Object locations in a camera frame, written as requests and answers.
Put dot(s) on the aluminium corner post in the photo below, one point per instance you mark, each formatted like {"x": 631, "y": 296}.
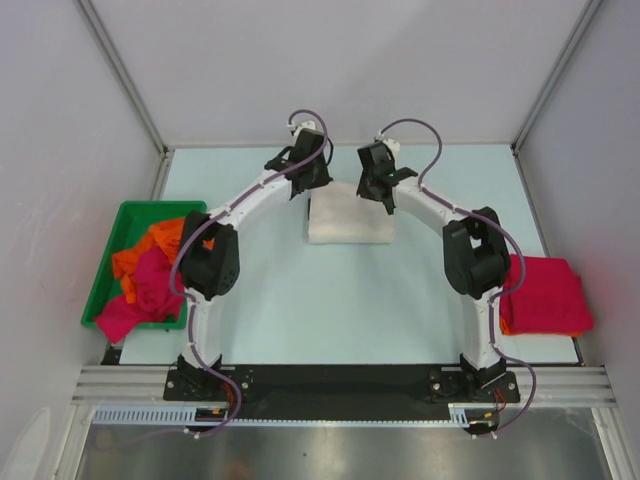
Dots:
{"x": 113, "y": 59}
{"x": 569, "y": 49}

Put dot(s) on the white and green t-shirt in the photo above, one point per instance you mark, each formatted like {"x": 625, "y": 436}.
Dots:
{"x": 338, "y": 216}

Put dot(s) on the folded orange t-shirt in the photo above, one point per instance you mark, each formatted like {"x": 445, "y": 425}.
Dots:
{"x": 507, "y": 329}

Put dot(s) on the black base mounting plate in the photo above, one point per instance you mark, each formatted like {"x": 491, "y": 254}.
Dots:
{"x": 279, "y": 386}

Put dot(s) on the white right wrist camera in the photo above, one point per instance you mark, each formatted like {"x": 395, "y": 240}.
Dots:
{"x": 391, "y": 144}

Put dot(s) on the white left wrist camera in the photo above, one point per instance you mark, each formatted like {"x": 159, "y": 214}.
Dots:
{"x": 295, "y": 128}

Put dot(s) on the left aluminium corner post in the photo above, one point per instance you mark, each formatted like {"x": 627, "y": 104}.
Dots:
{"x": 113, "y": 59}

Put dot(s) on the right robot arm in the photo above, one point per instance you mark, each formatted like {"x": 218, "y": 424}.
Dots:
{"x": 476, "y": 258}

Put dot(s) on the right aluminium corner post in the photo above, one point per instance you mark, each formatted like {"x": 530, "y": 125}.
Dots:
{"x": 569, "y": 49}

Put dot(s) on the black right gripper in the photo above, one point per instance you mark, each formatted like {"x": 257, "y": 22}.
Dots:
{"x": 363, "y": 189}

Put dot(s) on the green plastic bin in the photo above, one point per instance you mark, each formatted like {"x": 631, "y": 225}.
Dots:
{"x": 131, "y": 223}

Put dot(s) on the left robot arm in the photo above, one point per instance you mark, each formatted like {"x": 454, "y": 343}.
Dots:
{"x": 209, "y": 258}

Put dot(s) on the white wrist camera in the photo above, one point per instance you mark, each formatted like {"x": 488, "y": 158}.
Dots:
{"x": 391, "y": 144}
{"x": 295, "y": 128}

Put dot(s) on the slotted cable duct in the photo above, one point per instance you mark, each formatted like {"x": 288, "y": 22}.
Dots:
{"x": 440, "y": 415}

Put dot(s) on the folded pink t-shirt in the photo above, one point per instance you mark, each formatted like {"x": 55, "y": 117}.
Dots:
{"x": 550, "y": 299}

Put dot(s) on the orange t-shirt in bin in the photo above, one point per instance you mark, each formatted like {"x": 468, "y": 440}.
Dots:
{"x": 165, "y": 235}

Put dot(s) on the pink t-shirt in bin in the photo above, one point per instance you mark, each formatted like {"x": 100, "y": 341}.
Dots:
{"x": 146, "y": 296}

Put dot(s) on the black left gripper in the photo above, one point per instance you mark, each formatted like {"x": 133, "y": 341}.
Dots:
{"x": 324, "y": 177}

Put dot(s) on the aluminium frame rail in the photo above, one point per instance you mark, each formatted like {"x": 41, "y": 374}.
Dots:
{"x": 145, "y": 385}

